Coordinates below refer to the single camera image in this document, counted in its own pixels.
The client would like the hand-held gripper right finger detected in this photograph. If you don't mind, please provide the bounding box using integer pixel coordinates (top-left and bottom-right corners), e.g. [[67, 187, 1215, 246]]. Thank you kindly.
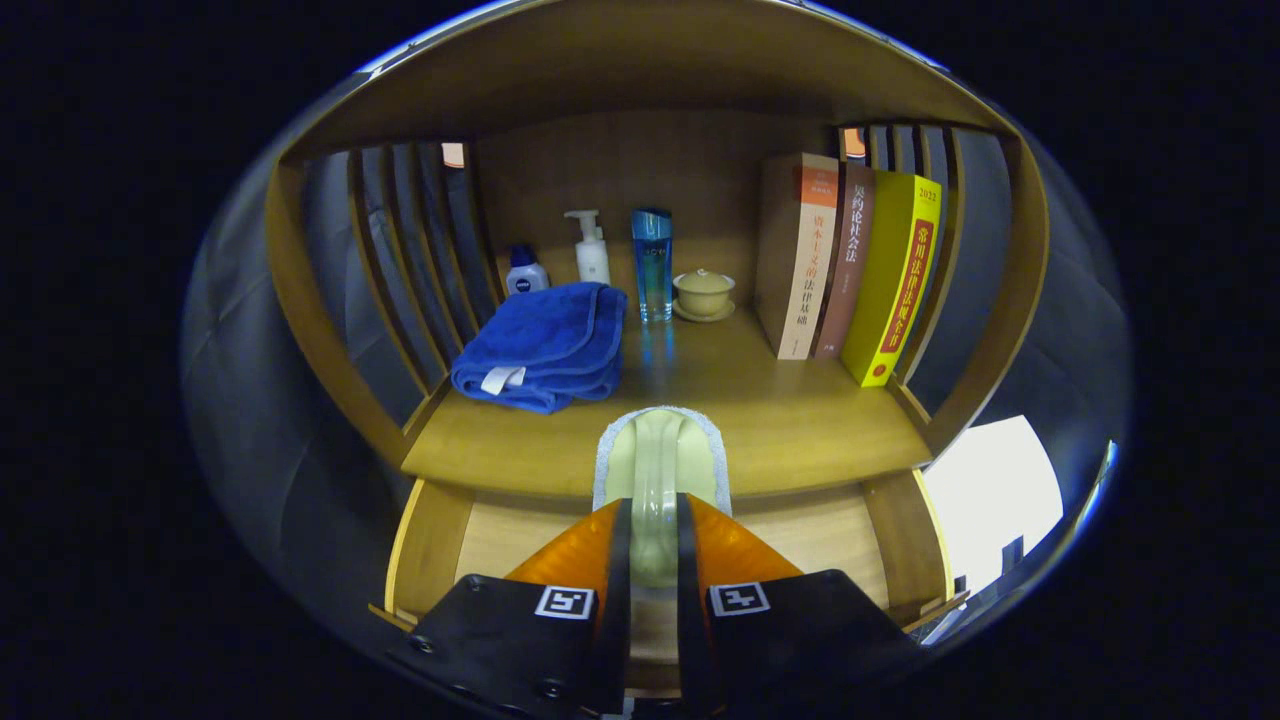
[[676, 492, 926, 720]]

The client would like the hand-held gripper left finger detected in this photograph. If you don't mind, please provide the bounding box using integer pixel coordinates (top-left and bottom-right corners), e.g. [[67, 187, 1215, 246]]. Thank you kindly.
[[385, 497, 633, 720]]

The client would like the wooden drawer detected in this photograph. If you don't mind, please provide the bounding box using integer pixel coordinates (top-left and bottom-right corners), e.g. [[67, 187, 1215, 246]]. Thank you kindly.
[[368, 470, 969, 696]]

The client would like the pale green scrub brush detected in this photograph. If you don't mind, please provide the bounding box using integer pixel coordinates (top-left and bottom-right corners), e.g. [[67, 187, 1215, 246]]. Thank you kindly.
[[592, 405, 733, 591]]

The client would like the wooden countertop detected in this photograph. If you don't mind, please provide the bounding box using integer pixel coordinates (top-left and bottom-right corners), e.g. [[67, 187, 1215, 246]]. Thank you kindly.
[[402, 300, 933, 498]]

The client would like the white drawer unit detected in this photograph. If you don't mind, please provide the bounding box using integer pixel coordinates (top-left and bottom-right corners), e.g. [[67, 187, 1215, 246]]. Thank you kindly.
[[922, 415, 1064, 596]]

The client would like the wooden cabinet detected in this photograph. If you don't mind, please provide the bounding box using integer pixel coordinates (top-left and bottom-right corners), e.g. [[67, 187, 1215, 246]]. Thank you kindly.
[[265, 0, 1051, 501]]

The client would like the blue folded towel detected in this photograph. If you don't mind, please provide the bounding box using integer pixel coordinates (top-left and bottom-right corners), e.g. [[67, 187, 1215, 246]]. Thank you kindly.
[[450, 282, 629, 415]]

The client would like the yellow lidded teacup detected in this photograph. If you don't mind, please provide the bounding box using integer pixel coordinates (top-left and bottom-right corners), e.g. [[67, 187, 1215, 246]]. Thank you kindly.
[[672, 268, 737, 323]]

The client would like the blue glass bottle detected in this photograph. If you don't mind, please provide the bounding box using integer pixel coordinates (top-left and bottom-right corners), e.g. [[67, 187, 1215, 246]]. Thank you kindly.
[[631, 208, 674, 323]]

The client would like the small blue-capped white bottle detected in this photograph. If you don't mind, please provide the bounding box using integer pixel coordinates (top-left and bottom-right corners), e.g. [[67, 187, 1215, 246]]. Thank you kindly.
[[505, 245, 550, 296]]

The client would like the white pump bottle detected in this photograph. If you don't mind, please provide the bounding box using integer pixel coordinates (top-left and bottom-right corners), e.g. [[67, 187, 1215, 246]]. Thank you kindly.
[[564, 209, 612, 286]]

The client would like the beige book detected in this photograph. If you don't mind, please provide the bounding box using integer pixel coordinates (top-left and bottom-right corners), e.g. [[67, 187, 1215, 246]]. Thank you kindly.
[[754, 152, 841, 361]]

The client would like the yellow book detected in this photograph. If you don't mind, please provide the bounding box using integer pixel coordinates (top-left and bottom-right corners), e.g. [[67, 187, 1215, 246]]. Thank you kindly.
[[840, 171, 943, 388]]

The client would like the brown book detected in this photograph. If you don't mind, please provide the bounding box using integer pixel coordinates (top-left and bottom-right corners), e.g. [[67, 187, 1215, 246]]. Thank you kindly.
[[812, 162, 878, 359]]

